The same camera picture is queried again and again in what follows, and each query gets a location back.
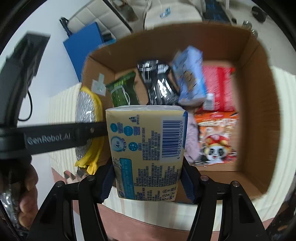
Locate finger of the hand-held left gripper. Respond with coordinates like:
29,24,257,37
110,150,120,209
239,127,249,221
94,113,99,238
74,122,109,149

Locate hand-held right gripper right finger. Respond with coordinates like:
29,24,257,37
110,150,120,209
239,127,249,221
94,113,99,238
181,160,270,241

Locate light blue tissue packet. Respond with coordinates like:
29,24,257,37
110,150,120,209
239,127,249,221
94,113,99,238
171,46,208,106

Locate yellow snack packet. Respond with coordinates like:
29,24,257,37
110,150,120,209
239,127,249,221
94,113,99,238
74,86,104,175

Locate orange panda snack packet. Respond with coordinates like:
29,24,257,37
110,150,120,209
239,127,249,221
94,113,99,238
193,111,240,166

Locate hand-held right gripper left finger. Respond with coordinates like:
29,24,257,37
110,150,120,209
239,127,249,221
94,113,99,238
26,160,116,241

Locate black cable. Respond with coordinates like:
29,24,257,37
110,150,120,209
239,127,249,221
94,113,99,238
17,89,33,122

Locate blue board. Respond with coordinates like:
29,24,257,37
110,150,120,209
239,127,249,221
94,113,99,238
63,22,116,82

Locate white padded chair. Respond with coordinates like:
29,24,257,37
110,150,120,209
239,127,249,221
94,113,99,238
69,0,134,37

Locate cream tissue pack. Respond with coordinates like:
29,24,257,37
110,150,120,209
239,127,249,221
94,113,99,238
105,105,188,202

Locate red snack packet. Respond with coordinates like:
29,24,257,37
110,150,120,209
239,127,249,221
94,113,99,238
202,65,236,112

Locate black snack packet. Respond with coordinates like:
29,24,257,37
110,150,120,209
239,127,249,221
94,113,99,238
137,60,181,106

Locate person's left hand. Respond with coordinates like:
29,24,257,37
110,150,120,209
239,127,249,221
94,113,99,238
18,162,38,229

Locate cardboard box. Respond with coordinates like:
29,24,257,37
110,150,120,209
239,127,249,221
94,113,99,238
80,22,281,201

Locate green snack packet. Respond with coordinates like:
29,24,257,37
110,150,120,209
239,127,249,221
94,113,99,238
105,71,139,108

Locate black weight bench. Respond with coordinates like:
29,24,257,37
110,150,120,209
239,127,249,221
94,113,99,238
202,0,229,21

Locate white cushioned chair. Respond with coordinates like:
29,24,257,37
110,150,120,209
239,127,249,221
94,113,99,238
143,0,203,29

